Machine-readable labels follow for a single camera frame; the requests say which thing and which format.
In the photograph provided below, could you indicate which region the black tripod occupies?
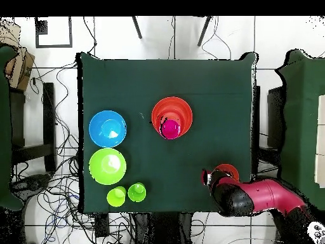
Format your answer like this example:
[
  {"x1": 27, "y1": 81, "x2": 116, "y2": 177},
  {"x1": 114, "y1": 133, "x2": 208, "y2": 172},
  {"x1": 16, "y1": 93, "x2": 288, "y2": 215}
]
[{"x1": 131, "y1": 16, "x2": 213, "y2": 47}]

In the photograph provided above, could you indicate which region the white block stack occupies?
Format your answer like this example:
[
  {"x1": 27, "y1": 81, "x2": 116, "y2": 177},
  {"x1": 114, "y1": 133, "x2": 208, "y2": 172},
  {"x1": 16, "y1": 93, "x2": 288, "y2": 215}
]
[{"x1": 314, "y1": 94, "x2": 325, "y2": 189}]

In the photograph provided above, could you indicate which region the black square floor frame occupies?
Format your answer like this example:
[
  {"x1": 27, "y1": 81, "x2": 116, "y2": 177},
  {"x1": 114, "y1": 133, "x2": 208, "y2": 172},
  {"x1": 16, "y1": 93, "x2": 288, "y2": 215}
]
[{"x1": 34, "y1": 16, "x2": 73, "y2": 48}]

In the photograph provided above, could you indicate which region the black cable tangle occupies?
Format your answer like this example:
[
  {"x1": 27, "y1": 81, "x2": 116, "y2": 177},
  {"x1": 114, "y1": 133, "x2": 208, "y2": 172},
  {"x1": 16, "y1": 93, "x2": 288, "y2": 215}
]
[{"x1": 25, "y1": 60, "x2": 135, "y2": 244}]

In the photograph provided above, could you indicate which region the blue bowl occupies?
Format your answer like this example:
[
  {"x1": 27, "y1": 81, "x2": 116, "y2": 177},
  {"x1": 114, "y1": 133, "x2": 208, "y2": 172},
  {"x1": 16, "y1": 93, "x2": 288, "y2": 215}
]
[{"x1": 88, "y1": 109, "x2": 127, "y2": 149}]

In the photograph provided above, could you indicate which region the black power strip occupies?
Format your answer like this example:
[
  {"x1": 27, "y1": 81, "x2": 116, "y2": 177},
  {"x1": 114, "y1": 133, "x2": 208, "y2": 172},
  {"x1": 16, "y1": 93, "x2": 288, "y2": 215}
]
[{"x1": 95, "y1": 212, "x2": 110, "y2": 238}]

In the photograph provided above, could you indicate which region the dark green side tablecloth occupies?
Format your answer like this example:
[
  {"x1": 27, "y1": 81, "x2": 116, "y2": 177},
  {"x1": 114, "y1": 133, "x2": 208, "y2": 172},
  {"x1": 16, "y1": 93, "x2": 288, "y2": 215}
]
[
  {"x1": 0, "y1": 45, "x2": 25, "y2": 212},
  {"x1": 275, "y1": 49, "x2": 325, "y2": 212}
]

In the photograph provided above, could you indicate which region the pink cup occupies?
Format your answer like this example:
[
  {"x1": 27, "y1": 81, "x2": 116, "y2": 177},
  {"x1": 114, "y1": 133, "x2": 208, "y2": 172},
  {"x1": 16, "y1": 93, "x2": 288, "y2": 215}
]
[{"x1": 159, "y1": 119, "x2": 182, "y2": 140}]

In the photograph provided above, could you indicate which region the small orange bowl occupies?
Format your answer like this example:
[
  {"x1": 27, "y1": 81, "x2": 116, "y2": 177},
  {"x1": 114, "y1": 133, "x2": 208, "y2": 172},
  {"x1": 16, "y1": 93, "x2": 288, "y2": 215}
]
[
  {"x1": 154, "y1": 105, "x2": 190, "y2": 139},
  {"x1": 214, "y1": 163, "x2": 240, "y2": 182}
]

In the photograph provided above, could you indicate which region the cardboard box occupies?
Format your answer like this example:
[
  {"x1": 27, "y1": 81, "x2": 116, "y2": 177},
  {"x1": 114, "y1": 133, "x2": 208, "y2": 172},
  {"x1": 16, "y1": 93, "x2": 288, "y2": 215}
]
[{"x1": 0, "y1": 21, "x2": 36, "y2": 91}]

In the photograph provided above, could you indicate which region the lime green cup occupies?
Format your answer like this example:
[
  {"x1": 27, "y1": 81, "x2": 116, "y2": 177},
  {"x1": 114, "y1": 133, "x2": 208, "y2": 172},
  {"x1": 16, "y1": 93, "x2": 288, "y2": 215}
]
[{"x1": 107, "y1": 186, "x2": 127, "y2": 208}]

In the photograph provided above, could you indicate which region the grey stand base with knob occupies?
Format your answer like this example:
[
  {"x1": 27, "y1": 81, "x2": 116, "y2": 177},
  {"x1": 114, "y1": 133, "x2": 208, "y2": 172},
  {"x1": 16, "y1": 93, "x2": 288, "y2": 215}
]
[{"x1": 11, "y1": 174, "x2": 53, "y2": 201}]

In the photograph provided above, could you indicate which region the black bench frame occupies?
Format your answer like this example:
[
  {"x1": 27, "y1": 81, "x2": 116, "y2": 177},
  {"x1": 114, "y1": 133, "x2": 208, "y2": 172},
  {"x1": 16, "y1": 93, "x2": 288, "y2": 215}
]
[
  {"x1": 253, "y1": 85, "x2": 286, "y2": 176},
  {"x1": 10, "y1": 82, "x2": 57, "y2": 173}
]

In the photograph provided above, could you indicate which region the large orange bowl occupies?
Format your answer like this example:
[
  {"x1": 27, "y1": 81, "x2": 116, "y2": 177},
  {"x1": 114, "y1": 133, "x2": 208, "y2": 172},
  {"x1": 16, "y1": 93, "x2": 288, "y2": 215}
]
[{"x1": 151, "y1": 97, "x2": 194, "y2": 139}]

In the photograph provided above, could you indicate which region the lime green bowl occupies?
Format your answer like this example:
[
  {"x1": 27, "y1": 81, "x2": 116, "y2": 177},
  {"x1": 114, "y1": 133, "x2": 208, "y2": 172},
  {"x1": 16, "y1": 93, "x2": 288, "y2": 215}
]
[{"x1": 88, "y1": 147, "x2": 127, "y2": 186}]

